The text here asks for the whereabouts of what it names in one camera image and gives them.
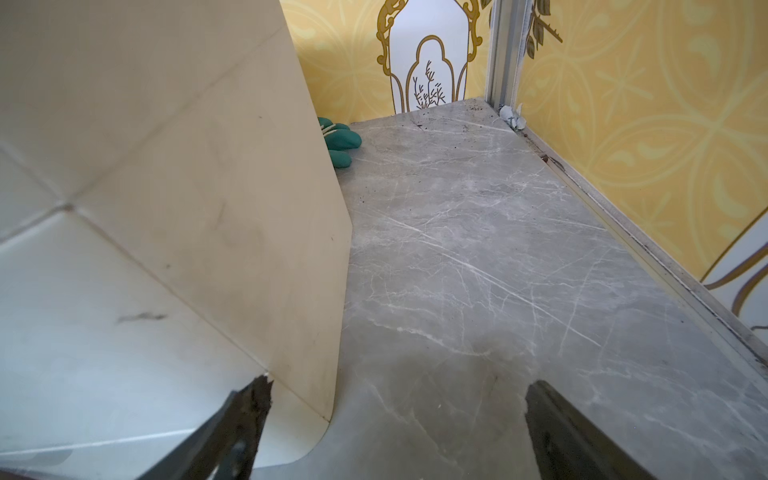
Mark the green potted plant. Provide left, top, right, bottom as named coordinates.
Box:
left=318, top=117, right=362, bottom=169

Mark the white plastic drawer cabinet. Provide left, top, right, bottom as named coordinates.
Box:
left=1, top=1, right=351, bottom=479

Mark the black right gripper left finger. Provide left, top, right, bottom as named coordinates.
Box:
left=140, top=375, right=273, bottom=480

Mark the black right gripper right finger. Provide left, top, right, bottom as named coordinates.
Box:
left=525, top=380, right=654, bottom=480

